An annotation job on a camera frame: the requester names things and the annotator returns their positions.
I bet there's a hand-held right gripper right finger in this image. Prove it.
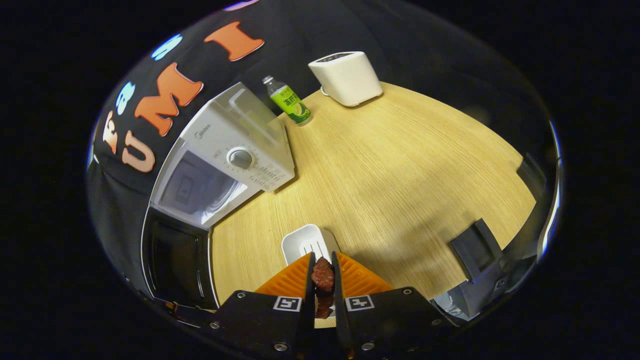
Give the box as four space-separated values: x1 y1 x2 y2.
331 251 458 360

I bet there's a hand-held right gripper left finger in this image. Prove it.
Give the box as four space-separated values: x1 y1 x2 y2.
202 251 317 360

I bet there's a brown meat piece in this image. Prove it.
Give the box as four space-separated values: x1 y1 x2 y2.
311 256 336 320

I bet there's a cream toaster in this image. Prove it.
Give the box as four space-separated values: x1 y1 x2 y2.
308 51 384 108

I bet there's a green label drink bottle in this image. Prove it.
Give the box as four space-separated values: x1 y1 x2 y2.
262 75 313 127

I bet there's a dark grey bracket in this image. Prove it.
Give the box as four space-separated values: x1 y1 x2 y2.
432 218 506 321
517 154 547 201

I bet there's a white food tray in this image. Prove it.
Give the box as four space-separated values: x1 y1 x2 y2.
281 224 341 268

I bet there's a white microwave oven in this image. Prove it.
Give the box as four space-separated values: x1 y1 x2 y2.
140 81 297 311

